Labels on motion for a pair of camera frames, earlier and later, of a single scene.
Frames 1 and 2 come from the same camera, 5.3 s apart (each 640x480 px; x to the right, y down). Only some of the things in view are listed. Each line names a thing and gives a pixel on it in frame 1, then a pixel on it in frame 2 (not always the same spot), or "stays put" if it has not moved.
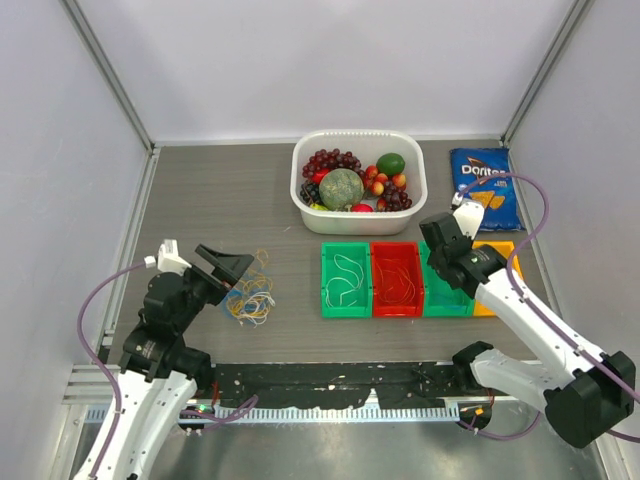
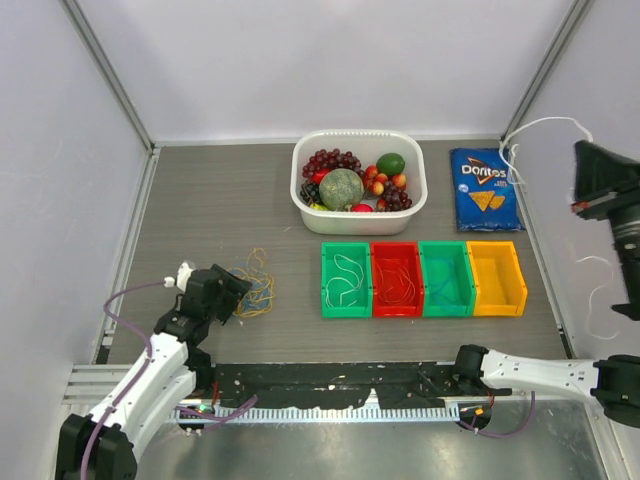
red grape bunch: [333, 160] stays put
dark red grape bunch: [396, 200] stays put
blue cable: [239, 295] -> [439, 291]
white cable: [263, 301] -> [583, 259]
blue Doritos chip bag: [498, 195] stays put
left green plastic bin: [345, 280] stays put
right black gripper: [433, 257] -> [598, 171]
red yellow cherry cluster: [374, 181] stays put
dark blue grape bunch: [310, 193] stays put
